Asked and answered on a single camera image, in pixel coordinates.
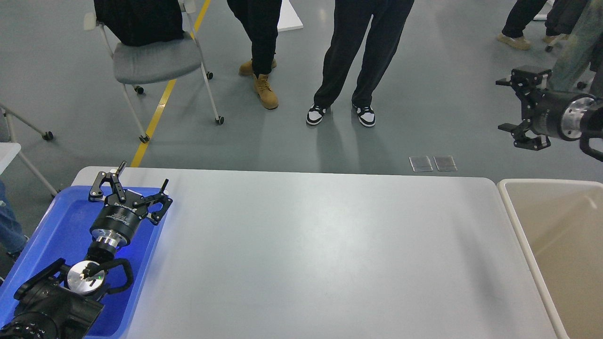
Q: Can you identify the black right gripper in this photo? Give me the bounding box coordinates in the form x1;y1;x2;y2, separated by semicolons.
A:
496;67;597;151

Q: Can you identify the grey seat rolling chair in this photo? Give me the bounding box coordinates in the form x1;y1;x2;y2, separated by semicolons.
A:
83;0;225;144

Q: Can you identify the white board on floor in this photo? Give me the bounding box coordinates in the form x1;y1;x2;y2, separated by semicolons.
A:
277;0;304;32

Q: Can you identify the person in background right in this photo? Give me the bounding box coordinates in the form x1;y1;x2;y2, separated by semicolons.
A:
496;0;581;51

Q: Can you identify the person with grey sneaker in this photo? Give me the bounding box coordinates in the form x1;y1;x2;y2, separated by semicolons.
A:
0;180;30;261

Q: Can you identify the beige plastic bin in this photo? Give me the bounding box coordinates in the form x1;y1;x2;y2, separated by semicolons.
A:
497;179;603;339

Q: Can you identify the person in grey-green trousers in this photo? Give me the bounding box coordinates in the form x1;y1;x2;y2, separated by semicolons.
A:
547;0;603;98

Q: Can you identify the grey floor plate left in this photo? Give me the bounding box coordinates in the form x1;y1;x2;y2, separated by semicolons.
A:
409;156;434;172

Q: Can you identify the grey floor plate right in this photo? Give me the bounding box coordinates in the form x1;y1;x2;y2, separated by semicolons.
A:
433;156;458;172

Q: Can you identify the person with tan boots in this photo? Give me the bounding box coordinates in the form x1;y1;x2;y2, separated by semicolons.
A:
227;0;282;110

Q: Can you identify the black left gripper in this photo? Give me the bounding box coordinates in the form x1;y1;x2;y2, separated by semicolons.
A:
89;161;173;247

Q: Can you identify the person with black white sneakers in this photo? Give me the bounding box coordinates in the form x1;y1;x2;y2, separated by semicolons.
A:
306;0;415;128

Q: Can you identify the grey floor plate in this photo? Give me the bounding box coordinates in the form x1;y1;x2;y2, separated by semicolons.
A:
433;156;458;172
409;156;434;172

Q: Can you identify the blue plastic tray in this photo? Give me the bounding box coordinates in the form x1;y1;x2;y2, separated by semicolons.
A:
0;186;163;339

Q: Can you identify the black jacket on chair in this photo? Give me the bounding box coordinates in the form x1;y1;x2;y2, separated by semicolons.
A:
93;0;184;47

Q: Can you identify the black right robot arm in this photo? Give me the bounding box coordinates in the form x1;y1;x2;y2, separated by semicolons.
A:
495;65;603;161

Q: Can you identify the white folding table left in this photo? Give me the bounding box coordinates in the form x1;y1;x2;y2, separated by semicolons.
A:
0;104;59;197

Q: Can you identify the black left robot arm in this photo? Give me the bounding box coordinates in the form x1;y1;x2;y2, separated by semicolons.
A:
1;163;172;339

